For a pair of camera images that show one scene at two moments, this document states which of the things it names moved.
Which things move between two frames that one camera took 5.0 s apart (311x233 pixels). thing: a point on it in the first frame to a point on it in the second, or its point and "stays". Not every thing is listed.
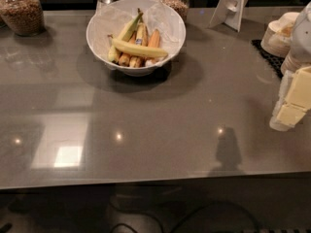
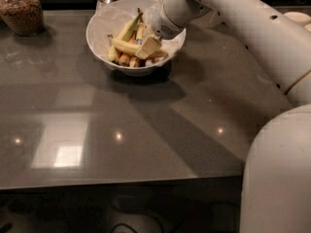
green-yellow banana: x=125 y=35 stays
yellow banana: x=139 y=49 stays
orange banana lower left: x=124 y=57 stays
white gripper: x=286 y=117 to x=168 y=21
